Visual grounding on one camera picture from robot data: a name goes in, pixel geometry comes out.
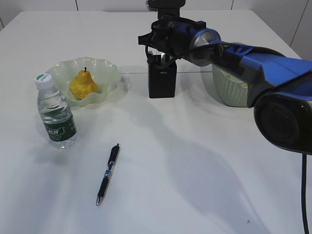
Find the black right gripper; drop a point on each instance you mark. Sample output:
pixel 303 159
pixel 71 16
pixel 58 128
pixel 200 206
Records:
pixel 162 36

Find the clear plastic ruler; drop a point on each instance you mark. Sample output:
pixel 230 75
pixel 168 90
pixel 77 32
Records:
pixel 162 59

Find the yellow pear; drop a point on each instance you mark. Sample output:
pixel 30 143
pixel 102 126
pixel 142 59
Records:
pixel 83 84

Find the black gel pen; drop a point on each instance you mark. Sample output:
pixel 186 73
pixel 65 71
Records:
pixel 108 173

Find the clear water bottle green label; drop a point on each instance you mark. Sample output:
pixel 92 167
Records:
pixel 55 113

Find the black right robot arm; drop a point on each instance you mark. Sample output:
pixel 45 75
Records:
pixel 279 87

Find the black square pen holder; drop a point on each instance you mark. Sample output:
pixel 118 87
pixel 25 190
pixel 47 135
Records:
pixel 161 82

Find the green wavy glass plate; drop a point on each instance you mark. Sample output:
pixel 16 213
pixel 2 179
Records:
pixel 103 72

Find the green woven plastic basket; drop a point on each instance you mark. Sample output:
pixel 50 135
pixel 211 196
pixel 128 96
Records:
pixel 229 88

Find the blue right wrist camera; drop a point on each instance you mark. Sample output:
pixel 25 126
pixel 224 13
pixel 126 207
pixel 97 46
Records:
pixel 166 9

